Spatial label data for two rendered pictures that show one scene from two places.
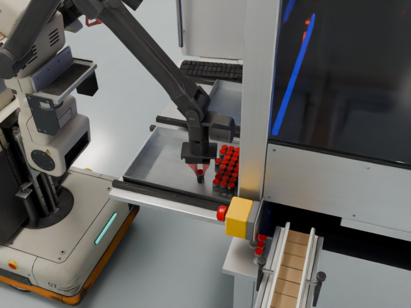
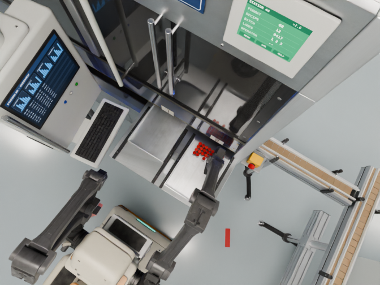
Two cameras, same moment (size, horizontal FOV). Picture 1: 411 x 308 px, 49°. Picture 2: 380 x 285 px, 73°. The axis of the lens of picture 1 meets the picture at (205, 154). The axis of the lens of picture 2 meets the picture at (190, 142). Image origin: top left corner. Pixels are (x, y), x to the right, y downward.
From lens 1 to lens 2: 130 cm
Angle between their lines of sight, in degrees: 50
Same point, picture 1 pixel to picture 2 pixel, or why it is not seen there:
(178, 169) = (197, 178)
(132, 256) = (149, 213)
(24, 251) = not seen: hidden behind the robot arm
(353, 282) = not seen: hidden behind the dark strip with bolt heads
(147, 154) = (181, 193)
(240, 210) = (258, 159)
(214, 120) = (220, 155)
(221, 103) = (147, 142)
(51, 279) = not seen: hidden behind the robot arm
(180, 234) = (142, 185)
